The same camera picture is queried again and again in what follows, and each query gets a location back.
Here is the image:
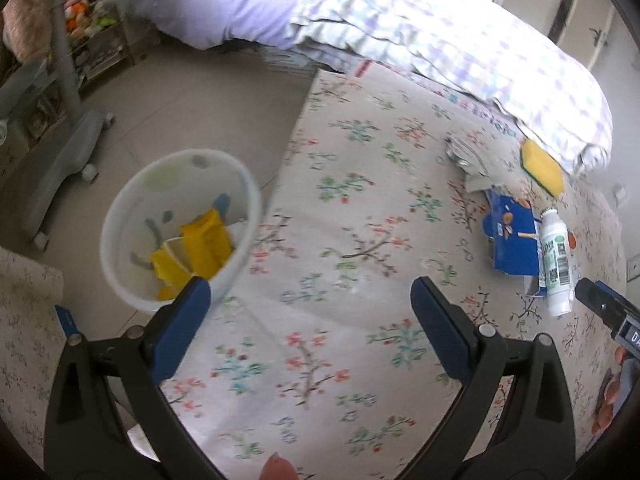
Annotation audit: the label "floral quilt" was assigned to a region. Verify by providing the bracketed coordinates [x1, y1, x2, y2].
[160, 60, 631, 480]

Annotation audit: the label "dark blue snack box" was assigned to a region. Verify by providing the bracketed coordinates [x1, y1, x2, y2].
[482, 187, 548, 297]

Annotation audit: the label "person's right hand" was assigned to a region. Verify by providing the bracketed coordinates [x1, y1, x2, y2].
[592, 347, 632, 436]

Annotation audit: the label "plaid ruffled duvet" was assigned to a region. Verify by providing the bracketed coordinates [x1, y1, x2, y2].
[290, 0, 613, 176]

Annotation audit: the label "purple sheeted bed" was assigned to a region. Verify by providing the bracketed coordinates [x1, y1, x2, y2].
[135, 0, 351, 68]

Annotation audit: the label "white door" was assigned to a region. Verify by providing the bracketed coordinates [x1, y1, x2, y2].
[575, 0, 616, 71]

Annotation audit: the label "yellow sponge green backing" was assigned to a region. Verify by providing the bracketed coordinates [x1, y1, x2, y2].
[520, 138, 566, 197]

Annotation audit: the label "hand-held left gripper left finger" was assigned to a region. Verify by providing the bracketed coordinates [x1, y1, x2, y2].
[44, 276, 226, 480]

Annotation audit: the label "beige floral cloth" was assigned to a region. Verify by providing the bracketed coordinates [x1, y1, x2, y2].
[0, 247, 76, 441]

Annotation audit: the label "white plastic bottle green label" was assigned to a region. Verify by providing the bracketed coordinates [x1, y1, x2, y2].
[537, 208, 573, 317]

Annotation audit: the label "white and yellow paper bag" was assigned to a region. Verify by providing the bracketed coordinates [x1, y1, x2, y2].
[149, 236, 201, 301]

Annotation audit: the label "flat boxes under bed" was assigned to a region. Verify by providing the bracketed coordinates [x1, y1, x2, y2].
[260, 42, 326, 78]

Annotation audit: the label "yellow packet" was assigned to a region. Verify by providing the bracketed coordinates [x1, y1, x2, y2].
[180, 208, 236, 278]

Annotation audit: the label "low toy shelf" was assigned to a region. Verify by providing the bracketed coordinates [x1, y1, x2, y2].
[70, 10, 138, 86]

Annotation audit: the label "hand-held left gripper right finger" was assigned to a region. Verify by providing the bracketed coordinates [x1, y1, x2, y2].
[400, 276, 577, 480]

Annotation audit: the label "person's left hand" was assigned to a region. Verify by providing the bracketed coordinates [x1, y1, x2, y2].
[262, 452, 298, 480]

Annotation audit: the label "pile of plush toys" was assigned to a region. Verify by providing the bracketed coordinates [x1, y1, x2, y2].
[62, 0, 121, 36]

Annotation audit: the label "silver wrapper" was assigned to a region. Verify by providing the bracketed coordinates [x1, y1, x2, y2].
[445, 135, 506, 193]

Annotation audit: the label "blue flat box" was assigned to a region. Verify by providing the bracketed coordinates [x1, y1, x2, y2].
[54, 304, 81, 336]

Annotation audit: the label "white dotted plastic bin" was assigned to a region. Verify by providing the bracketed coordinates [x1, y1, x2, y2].
[99, 148, 263, 317]

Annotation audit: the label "brown fleece blanket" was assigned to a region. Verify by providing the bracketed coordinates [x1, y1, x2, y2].
[0, 0, 126, 61]

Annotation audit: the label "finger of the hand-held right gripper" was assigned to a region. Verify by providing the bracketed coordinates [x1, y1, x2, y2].
[574, 279, 631, 328]
[594, 281, 633, 311]

